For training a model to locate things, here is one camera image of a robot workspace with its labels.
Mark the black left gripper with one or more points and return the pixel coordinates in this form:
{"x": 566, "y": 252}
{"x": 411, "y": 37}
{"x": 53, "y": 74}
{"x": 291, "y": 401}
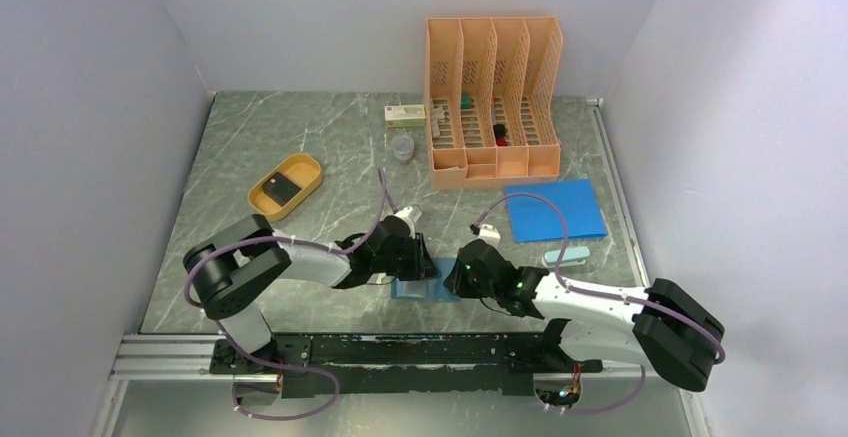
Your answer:
{"x": 422, "y": 264}

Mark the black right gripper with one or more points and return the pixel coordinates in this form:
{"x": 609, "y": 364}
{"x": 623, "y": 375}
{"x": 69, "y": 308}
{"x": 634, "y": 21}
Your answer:
{"x": 456, "y": 281}

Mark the blue leather card holder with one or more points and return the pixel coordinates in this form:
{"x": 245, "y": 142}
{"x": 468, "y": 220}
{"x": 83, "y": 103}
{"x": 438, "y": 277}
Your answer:
{"x": 430, "y": 290}

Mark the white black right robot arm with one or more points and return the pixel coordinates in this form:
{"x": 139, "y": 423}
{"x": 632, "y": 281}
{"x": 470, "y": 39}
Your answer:
{"x": 660, "y": 327}

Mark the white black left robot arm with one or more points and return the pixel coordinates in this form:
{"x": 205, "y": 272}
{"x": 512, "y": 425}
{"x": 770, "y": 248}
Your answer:
{"x": 229, "y": 271}

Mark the clear small jar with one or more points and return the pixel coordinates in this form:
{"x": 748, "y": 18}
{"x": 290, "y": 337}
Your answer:
{"x": 403, "y": 148}

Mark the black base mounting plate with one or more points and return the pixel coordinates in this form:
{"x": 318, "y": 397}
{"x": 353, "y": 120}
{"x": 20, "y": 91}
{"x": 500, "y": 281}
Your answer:
{"x": 309, "y": 365}

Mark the red black item in organizer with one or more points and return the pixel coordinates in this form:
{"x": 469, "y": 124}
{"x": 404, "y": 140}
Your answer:
{"x": 501, "y": 135}

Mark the white small carton box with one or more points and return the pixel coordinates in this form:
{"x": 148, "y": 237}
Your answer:
{"x": 403, "y": 116}

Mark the clear plastic clip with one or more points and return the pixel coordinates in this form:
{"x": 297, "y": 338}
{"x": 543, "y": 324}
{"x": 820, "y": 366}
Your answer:
{"x": 437, "y": 116}

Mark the yellow oval tray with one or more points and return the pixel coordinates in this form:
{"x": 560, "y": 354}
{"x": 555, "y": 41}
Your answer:
{"x": 302, "y": 169}

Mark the black small box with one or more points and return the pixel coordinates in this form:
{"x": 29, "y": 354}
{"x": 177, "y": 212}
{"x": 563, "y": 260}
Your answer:
{"x": 280, "y": 189}

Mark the orange plastic file organizer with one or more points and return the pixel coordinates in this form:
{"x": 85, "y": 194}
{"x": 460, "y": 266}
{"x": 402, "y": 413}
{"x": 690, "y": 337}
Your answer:
{"x": 509, "y": 65}

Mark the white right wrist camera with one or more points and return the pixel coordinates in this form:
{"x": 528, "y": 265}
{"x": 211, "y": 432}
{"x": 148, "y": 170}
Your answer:
{"x": 487, "y": 233}

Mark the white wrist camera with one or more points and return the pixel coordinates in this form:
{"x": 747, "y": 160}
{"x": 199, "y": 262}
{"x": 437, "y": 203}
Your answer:
{"x": 487, "y": 233}
{"x": 409, "y": 214}

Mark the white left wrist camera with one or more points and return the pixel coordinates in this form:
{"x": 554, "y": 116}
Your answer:
{"x": 409, "y": 214}

